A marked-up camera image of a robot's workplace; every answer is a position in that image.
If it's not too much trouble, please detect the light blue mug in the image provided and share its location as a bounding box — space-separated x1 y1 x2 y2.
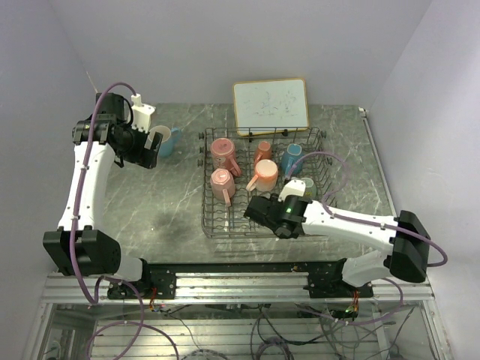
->
148 125 182 158

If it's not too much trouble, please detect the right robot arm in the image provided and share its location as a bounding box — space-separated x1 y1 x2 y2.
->
244 194 429 297

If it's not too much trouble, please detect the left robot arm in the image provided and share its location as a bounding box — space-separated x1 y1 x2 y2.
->
43 93 162 298

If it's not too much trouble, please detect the mint green mug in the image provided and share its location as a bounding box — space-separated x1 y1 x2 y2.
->
292 177 317 200

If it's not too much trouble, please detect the salmon pink mug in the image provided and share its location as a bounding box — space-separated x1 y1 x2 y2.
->
246 159 278 192

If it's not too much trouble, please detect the dark blue textured mug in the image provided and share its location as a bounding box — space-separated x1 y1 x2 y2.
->
280 143 304 177

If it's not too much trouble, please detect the small coral mug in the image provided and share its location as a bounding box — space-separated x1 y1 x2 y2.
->
253 141 272 165

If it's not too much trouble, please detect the pink faceted mug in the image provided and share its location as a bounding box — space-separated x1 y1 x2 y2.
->
210 169 236 207

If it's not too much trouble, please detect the pink patterned mug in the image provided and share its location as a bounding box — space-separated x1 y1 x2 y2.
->
210 138 242 177

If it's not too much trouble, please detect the yellow framed whiteboard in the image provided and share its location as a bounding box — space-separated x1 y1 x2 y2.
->
232 78 309 137

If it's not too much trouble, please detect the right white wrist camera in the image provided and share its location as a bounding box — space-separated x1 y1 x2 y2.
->
278 178 306 201

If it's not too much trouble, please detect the grey wire dish rack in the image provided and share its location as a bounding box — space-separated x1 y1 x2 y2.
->
198 127 327 239

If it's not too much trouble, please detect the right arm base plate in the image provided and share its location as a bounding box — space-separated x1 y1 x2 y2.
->
298 258 374 299

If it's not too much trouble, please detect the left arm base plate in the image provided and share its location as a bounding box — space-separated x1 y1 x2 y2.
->
107 264 177 300

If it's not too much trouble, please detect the aluminium frame rail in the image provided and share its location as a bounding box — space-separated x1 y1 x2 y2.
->
40 272 434 305

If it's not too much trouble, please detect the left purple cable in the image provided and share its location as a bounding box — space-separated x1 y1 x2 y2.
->
69 81 180 360

